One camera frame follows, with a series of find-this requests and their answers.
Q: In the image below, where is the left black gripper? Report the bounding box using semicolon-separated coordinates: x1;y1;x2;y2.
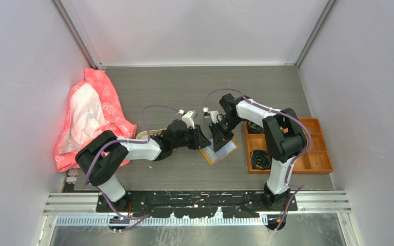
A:
172;124;210;149

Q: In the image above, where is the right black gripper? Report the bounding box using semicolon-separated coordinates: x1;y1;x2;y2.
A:
209;116;243;152

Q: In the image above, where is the orange leather card holder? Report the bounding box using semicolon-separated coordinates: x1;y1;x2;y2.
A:
200;137;238;166

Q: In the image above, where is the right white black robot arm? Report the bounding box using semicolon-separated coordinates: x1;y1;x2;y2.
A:
209;94;310;211

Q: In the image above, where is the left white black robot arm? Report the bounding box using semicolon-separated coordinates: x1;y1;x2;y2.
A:
75;120;211;212

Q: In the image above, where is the beige oval card tray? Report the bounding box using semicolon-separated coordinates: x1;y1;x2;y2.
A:
135;129;164;140

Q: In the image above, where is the rolled dark belt right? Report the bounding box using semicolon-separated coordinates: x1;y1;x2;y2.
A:
247;121;264;134

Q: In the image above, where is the rolled dark belt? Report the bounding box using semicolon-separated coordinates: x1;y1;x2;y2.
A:
250;149;271;170
247;121;264;134

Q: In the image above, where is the rolled dark belt left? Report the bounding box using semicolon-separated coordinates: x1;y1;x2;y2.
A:
250;149;271;170

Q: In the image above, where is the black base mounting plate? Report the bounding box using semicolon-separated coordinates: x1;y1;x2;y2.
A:
113;191;298;219

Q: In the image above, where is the orange wooden compartment tray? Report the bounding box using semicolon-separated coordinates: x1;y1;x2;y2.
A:
244;117;334;175

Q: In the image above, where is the pink white crumpled cloth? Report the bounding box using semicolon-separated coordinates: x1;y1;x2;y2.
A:
53;68;137;172

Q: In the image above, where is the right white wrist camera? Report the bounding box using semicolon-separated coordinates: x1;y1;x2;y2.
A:
203;107;219;124

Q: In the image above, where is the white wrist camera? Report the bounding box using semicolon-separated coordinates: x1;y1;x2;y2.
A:
203;107;219;124
178;109;197;129

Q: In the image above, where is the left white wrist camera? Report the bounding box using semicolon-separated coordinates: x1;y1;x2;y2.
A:
178;109;197;129

